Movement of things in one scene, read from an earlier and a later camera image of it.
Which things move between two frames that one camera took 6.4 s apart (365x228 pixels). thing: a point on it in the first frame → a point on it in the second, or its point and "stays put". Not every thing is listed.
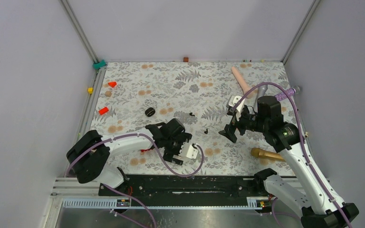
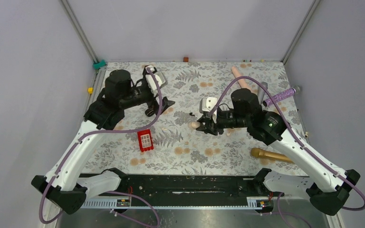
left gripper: x=169 y=155 → x=153 y=102
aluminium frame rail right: x=301 y=30 stays put
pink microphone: x=245 y=88 stays put
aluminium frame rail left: x=68 y=10 stays put
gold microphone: x=258 y=152 stays put
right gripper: x=229 y=129 → x=209 y=127
